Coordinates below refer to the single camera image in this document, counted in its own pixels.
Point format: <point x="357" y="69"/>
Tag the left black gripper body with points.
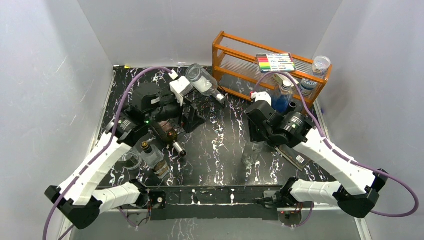
<point x="168" y="109"/>

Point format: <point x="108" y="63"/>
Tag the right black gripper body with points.
<point x="259" y="133"/>

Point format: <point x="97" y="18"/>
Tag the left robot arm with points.
<point x="78" y="198"/>

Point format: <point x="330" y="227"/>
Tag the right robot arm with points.
<point x="355" y="190"/>

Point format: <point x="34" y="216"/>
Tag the blue glass bottle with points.
<point x="282" y="95"/>

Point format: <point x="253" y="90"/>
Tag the large clear glass bottle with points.
<point x="204" y="82"/>

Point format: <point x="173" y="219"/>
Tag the dark olive wine bottle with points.
<point x="292" y="107"/>

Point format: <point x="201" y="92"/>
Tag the square clear liquor bottle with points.
<point x="155" y="160"/>

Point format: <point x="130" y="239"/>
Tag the round clear glass bottle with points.
<point x="131" y="160"/>

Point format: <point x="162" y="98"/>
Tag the orange wooden shelf rack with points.
<point x="237" y="70"/>

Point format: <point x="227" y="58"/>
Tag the brown book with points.
<point x="298" y="160"/>

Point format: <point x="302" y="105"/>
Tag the small white carton box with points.
<point x="281" y="76"/>

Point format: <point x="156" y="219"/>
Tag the coloured marker pen set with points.
<point x="276" y="62"/>

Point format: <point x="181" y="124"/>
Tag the clear plastic jar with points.
<point x="320" y="65"/>

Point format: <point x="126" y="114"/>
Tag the black wire wine rack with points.
<point x="205" y="106"/>

